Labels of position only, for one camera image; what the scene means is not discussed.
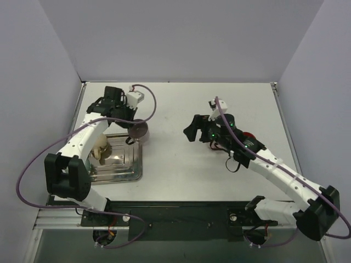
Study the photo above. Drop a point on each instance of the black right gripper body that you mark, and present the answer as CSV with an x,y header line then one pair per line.
x,y
203,129

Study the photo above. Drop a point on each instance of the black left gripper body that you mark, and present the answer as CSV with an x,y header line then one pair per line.
x,y
127,114

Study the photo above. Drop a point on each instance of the red mug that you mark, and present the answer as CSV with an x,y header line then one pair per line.
x,y
249,134

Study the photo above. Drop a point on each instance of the lilac mug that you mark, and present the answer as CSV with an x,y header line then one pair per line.
x,y
138,133

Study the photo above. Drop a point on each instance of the beige round mug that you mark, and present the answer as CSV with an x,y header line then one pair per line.
x,y
99,147

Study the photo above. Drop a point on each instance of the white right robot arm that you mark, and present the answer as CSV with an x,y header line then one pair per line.
x,y
313,209

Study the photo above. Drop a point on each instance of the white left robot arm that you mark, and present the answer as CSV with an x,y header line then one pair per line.
x,y
167,155

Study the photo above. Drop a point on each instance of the metal tray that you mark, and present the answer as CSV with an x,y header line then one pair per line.
x,y
119,162

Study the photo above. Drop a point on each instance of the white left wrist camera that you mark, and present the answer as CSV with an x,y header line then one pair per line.
x,y
134,98

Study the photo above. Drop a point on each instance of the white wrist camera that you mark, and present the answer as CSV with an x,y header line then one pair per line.
x,y
215,109
134,98

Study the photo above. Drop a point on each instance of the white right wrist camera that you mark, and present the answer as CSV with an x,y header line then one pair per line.
x,y
215,109

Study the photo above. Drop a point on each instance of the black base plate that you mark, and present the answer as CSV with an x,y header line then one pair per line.
x,y
179,221

